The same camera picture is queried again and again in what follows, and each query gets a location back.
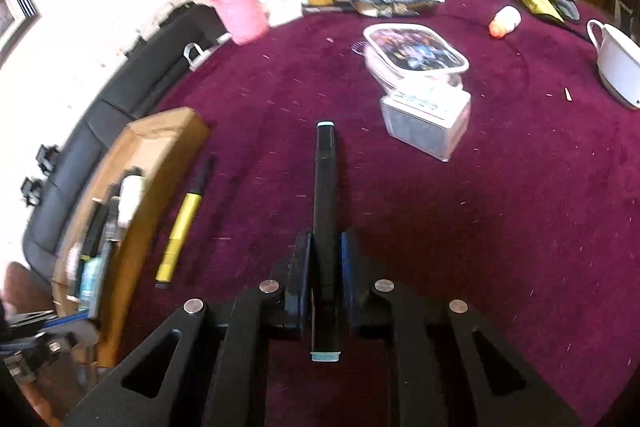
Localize clear plastic box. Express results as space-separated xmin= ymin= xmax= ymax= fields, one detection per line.
xmin=379 ymin=79 xmax=472 ymax=162

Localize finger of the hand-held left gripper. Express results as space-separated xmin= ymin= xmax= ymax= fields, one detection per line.
xmin=0 ymin=309 xmax=98 ymax=383

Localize pink cup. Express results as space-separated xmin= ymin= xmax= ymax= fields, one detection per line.
xmin=201 ymin=0 xmax=270 ymax=46

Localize brown rounded object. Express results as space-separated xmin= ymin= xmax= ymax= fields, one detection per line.
xmin=4 ymin=261 xmax=55 ymax=314

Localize plastic container printed lid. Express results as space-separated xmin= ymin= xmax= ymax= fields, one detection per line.
xmin=361 ymin=23 xmax=471 ymax=90

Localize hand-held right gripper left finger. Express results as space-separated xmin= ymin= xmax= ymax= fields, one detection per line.
xmin=62 ymin=229 xmax=316 ymax=427

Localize pile of black markers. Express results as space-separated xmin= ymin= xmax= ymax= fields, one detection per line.
xmin=70 ymin=167 xmax=146 ymax=308

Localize white teal tube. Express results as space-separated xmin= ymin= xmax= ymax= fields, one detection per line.
xmin=77 ymin=174 xmax=147 ymax=310

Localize white packet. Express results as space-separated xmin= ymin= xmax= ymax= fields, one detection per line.
xmin=255 ymin=0 xmax=306 ymax=28

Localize framed painting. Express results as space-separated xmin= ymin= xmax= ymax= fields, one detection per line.
xmin=0 ymin=0 xmax=41 ymax=52

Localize dark snack bag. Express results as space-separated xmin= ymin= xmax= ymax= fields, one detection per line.
xmin=332 ymin=0 xmax=441 ymax=18

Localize black metal clip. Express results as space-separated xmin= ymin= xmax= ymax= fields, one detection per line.
xmin=36 ymin=144 xmax=62 ymax=175
xmin=19 ymin=177 xmax=46 ymax=208

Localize black marker teal caps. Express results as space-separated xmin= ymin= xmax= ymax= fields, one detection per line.
xmin=310 ymin=121 xmax=343 ymax=363

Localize yellow marker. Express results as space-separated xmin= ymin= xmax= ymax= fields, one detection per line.
xmin=154 ymin=154 xmax=218 ymax=292

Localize cardboard box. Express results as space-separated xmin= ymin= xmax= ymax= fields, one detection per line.
xmin=50 ymin=107 xmax=211 ymax=368

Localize white bowl with handle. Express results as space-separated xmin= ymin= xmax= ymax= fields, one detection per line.
xmin=586 ymin=19 xmax=640 ymax=110

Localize white orange small toy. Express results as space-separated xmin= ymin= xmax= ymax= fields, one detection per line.
xmin=489 ymin=6 xmax=522 ymax=40

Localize white plastic bag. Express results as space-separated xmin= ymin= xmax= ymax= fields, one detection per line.
xmin=182 ymin=34 xmax=233 ymax=70

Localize black sofa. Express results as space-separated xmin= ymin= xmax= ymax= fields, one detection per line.
xmin=22 ymin=0 xmax=236 ymax=268

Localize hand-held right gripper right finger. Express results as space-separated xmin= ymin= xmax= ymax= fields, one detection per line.
xmin=340 ymin=228 xmax=583 ymax=427

